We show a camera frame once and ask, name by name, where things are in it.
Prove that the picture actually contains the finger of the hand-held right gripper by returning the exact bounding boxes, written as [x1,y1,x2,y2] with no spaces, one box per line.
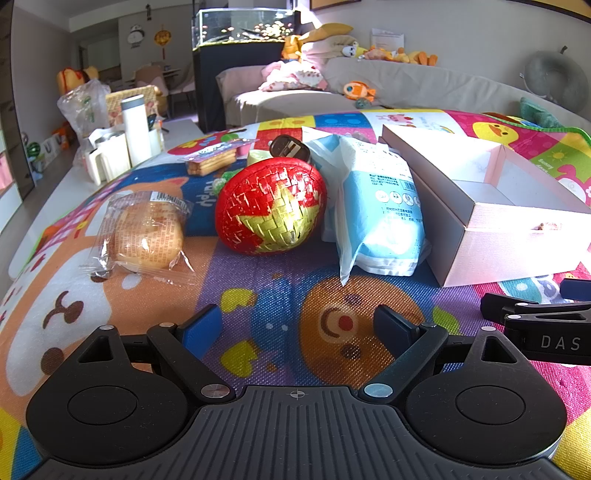
[560,278,591,302]
[480,292,591,325]

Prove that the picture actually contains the yellow pillow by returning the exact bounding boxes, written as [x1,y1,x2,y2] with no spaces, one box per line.
[302,23,355,44]

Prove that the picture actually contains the colourful cartoon play mat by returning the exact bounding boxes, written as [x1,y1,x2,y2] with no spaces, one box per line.
[0,108,591,480]

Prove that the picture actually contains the small black brown box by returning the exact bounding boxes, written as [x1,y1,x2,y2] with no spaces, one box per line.
[269,135,315,163]

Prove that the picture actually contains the blue and white soft packet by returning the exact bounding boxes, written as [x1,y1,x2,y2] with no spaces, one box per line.
[305,127,432,284]

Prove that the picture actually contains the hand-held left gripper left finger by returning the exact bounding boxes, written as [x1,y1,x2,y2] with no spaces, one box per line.
[76,304,236,402]

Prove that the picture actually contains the white and pink cardboard box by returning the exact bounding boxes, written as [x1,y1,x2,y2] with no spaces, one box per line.
[379,124,591,288]

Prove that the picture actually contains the beige dining chair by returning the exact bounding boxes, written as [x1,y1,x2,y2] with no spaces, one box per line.
[134,64,195,116]

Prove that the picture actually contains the white plush toy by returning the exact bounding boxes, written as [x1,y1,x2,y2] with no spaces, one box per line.
[300,34,370,66]

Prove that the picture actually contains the red woven ball gold star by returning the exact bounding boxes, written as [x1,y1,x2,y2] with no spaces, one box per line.
[215,157,328,256]

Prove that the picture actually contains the pink patterned cloth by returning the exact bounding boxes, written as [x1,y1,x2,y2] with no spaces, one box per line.
[259,60,329,92]

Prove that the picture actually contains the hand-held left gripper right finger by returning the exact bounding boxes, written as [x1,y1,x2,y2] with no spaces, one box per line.
[364,305,520,407]

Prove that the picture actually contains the white paper sheet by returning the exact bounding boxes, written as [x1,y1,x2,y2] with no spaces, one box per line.
[370,28,406,49]

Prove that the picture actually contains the clear plastic bag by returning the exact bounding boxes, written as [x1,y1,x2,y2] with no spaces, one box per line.
[57,78,112,136]

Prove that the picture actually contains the cracker packet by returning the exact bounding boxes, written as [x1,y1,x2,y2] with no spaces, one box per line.
[178,138,259,177]

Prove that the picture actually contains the white thermos bottle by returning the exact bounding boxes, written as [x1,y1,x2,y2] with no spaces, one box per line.
[121,95,153,168]

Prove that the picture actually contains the yellow woven basket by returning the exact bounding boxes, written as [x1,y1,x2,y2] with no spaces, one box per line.
[105,85,163,126]

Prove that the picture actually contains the beige sofa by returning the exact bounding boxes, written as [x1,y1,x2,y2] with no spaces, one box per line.
[217,58,591,134]

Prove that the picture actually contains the orange hanging ornament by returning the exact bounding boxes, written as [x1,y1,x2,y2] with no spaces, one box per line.
[154,25,171,59]

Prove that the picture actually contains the bread in clear wrapper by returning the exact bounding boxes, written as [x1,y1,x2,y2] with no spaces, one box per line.
[81,190,197,283]

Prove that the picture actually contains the orange fish plush toy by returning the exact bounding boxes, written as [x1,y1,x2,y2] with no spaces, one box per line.
[342,82,377,103]

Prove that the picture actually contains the teal cushion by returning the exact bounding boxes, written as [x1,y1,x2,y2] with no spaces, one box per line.
[519,98,565,128]

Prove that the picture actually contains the glass fish tank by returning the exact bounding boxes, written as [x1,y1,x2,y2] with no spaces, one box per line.
[191,7,319,49]

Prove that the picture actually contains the orange and yellow plush toys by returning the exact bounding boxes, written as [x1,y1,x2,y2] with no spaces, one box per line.
[358,46,439,66]

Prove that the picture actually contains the white pitcher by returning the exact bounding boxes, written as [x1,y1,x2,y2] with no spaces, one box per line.
[87,129,131,185]

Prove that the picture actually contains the yellow and red plush toy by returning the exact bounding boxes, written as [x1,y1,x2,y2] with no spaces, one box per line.
[56,65,100,94]

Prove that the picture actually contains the grey neck pillow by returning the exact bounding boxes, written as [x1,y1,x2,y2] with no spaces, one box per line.
[524,46,591,104]

